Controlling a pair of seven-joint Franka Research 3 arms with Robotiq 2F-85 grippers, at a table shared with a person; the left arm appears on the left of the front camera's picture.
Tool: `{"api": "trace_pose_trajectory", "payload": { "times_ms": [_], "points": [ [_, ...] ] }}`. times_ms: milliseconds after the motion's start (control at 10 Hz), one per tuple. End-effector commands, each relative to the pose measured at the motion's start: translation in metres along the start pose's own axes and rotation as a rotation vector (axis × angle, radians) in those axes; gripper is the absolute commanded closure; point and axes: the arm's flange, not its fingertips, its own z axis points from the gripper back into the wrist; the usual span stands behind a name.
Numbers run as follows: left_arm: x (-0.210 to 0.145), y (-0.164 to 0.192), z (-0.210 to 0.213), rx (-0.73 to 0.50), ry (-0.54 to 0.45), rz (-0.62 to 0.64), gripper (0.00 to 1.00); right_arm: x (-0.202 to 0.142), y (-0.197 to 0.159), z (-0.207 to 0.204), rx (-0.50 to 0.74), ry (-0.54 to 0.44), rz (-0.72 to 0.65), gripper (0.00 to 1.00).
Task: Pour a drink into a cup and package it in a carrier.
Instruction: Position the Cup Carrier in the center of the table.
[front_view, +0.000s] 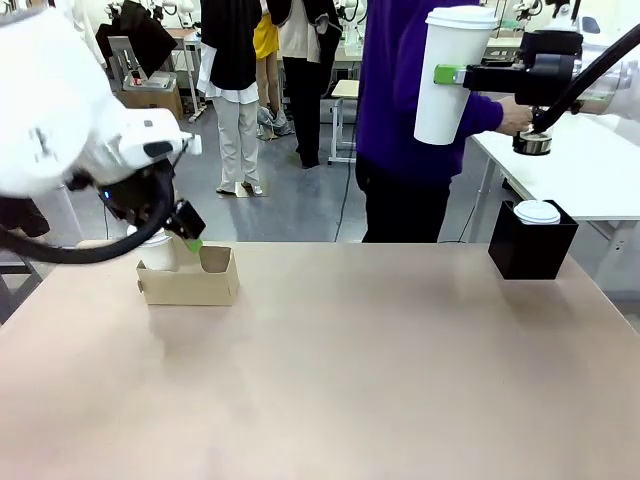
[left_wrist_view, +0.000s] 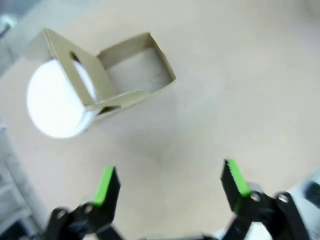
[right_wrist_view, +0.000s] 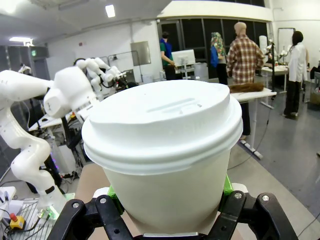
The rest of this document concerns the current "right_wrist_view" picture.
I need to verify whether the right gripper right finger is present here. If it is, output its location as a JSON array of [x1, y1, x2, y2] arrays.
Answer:
[[206, 174, 299, 240]]

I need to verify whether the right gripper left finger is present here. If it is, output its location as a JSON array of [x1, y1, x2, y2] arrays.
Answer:
[[46, 185, 134, 240]]

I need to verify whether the white paper cup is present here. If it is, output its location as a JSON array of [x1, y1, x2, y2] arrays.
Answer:
[[101, 146, 233, 237]]

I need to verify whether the white plastic cup lid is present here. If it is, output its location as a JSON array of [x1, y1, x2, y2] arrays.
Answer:
[[81, 79, 244, 176]]

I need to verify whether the white computer tower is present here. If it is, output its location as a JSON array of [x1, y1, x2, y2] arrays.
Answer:
[[53, 143, 76, 176]]

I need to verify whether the yellow emergency stop button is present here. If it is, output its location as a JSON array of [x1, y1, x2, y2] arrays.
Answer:
[[9, 214, 27, 230]]

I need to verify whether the white table with wig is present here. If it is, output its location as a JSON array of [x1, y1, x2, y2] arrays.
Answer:
[[229, 87, 278, 161]]

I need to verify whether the white waste bin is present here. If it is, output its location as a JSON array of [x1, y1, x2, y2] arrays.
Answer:
[[193, 62, 209, 82]]

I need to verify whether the person in white coat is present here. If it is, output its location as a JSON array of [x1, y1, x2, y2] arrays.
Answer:
[[283, 30, 309, 121]]

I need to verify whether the mannequin in plaid shirt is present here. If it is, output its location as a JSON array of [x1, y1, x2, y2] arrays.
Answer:
[[225, 21, 266, 85]]

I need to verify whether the person in patterned hood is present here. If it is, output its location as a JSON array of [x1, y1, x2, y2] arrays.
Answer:
[[209, 31, 229, 86]]

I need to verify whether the white computer monitor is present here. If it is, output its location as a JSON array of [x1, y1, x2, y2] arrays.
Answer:
[[170, 48, 197, 74]]

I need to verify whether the person in green blue top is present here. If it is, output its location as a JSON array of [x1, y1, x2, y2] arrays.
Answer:
[[159, 30, 178, 81]]

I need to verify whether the white whiteboard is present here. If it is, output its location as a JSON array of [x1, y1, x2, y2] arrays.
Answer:
[[277, 27, 296, 55]]

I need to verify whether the rectangular ceiling light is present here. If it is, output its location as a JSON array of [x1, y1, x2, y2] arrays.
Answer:
[[104, 4, 117, 19]]

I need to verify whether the grey wall panel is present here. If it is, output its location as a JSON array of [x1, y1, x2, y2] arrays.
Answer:
[[130, 40, 152, 67]]

